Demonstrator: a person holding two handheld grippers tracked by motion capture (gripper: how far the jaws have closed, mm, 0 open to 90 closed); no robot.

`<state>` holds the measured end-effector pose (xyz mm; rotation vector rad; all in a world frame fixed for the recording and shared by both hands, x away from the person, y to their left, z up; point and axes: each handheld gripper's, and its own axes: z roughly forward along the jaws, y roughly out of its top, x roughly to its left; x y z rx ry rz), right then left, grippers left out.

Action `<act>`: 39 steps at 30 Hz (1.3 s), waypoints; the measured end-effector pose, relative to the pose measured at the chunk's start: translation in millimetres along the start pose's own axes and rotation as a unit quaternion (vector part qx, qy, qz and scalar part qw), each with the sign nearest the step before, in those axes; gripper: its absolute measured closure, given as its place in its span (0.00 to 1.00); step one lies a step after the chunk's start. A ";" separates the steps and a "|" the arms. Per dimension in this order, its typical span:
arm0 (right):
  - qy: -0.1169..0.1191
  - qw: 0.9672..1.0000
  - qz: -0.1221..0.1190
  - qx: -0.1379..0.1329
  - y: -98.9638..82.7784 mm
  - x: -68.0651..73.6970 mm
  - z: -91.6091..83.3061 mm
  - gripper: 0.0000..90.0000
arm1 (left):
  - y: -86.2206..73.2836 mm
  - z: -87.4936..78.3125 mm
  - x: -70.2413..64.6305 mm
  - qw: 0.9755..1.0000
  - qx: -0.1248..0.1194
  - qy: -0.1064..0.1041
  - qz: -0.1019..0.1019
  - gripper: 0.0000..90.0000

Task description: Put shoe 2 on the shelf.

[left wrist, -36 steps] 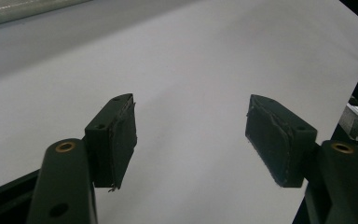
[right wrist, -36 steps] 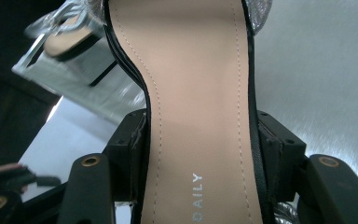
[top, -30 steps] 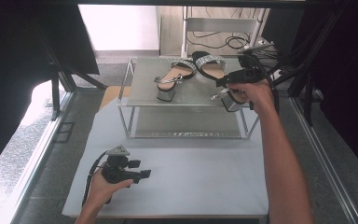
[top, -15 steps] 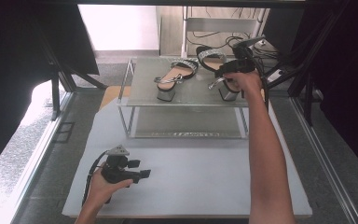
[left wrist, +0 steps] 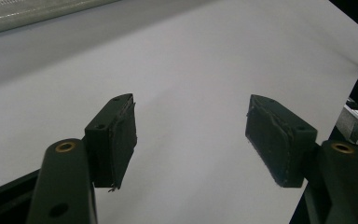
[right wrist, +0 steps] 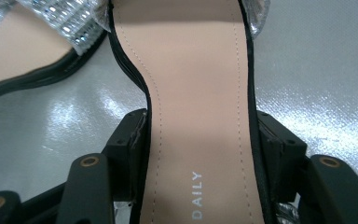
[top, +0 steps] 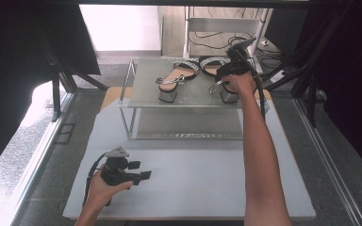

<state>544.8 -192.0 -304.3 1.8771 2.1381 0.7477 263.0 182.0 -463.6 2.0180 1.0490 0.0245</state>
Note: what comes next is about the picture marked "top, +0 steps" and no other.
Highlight black curtain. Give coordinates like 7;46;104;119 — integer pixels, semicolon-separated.
263;0;362;185
0;0;102;182

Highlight aluminium frame rail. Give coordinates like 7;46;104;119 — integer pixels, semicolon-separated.
0;92;77;226
293;97;362;226

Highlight hand-held gripper black cable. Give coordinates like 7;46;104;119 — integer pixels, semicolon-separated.
239;51;267;121
82;152;108;209

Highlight white power strip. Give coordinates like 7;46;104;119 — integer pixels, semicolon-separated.
270;70;288;84

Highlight white table mat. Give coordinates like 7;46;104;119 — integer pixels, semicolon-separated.
62;97;317;220

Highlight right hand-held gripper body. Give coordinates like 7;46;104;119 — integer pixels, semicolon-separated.
220;37;258;77

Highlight person's left hand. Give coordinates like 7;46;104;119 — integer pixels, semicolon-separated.
86;165;135;215

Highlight black rhinestone strap sandal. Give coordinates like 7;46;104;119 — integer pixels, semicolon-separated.
198;55;243;105
155;58;201;104

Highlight left hand-held gripper black cable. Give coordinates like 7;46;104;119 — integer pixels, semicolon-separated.
82;152;108;209

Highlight grey two-tier shoe rack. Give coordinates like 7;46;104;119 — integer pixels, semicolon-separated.
117;56;271;141

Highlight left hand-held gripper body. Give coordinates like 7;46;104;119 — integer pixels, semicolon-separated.
101;146;143;186

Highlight white metal stand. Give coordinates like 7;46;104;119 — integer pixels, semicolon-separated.
182;6;266;75

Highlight black metal stand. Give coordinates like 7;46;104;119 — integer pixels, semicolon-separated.
37;31;109;122
258;0;354;128

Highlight black floor cables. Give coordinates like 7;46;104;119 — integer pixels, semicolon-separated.
189;7;285;61

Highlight person's right hand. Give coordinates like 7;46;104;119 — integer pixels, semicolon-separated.
222;71;259;99

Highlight right hand-held gripper black cable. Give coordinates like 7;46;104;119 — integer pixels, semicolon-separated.
239;51;267;121

